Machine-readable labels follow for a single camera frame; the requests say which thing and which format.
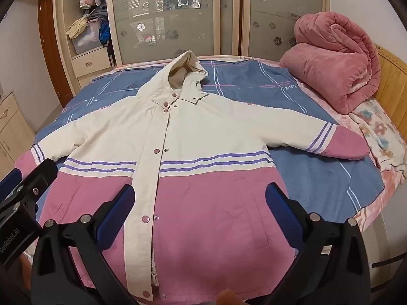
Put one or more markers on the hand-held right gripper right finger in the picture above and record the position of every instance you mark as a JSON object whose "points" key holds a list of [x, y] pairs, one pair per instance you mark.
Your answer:
{"points": [[279, 209]]}

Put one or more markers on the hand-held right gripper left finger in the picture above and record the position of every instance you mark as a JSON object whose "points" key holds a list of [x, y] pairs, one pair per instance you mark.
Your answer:
{"points": [[118, 209]]}

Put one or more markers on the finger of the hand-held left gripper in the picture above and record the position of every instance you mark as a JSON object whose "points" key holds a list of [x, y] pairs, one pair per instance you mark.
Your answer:
{"points": [[39, 178], [9, 182]]}

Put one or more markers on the cream and pink hooded jacket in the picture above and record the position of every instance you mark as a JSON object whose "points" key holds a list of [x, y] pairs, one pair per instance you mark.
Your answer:
{"points": [[203, 127]]}

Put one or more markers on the grey folded clothes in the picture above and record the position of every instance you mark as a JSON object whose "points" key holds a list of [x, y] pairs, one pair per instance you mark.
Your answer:
{"points": [[95, 14]]}

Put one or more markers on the person's right hand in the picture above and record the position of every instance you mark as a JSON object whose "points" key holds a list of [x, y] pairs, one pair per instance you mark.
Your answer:
{"points": [[229, 298]]}

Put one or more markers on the beige side cabinet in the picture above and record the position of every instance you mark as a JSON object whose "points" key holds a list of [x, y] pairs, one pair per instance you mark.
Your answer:
{"points": [[12, 130]]}

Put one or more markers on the pink floral bed sheet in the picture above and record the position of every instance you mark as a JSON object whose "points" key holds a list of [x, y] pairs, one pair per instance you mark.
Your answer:
{"points": [[381, 197]]}

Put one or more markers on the brown wooden door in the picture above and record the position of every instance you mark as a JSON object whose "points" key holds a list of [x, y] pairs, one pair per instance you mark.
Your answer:
{"points": [[52, 54]]}

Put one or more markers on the beige wardrobe drawer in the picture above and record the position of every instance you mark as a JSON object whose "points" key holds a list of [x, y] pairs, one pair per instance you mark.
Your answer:
{"points": [[90, 63]]}

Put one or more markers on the floral pillow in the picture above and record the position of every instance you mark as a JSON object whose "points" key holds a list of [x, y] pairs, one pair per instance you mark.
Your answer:
{"points": [[378, 130]]}

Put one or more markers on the blue striped bed cover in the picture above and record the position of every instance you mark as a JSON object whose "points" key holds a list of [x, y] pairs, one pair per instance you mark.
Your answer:
{"points": [[254, 82]]}

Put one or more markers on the clear plastic storage box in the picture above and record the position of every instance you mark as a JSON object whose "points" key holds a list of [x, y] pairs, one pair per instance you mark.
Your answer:
{"points": [[87, 39]]}

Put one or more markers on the pink fleece blanket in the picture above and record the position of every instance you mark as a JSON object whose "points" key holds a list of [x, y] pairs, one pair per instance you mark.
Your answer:
{"points": [[330, 63]]}

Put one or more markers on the pale yellow cloth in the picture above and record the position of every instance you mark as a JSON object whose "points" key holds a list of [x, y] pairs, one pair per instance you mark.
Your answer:
{"points": [[78, 27]]}

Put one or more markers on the blue garment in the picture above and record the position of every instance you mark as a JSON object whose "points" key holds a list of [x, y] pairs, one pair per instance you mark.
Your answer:
{"points": [[104, 33]]}

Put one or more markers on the wooden headboard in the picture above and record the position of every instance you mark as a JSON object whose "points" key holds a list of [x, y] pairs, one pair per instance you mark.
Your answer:
{"points": [[394, 79]]}

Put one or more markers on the beige wardrobe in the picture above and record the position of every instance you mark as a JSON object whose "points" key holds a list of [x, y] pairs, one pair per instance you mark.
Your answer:
{"points": [[237, 12]]}

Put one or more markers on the frosted floral wardrobe door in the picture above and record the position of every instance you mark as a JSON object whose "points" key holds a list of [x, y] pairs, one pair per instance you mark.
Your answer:
{"points": [[279, 6], [178, 16]]}

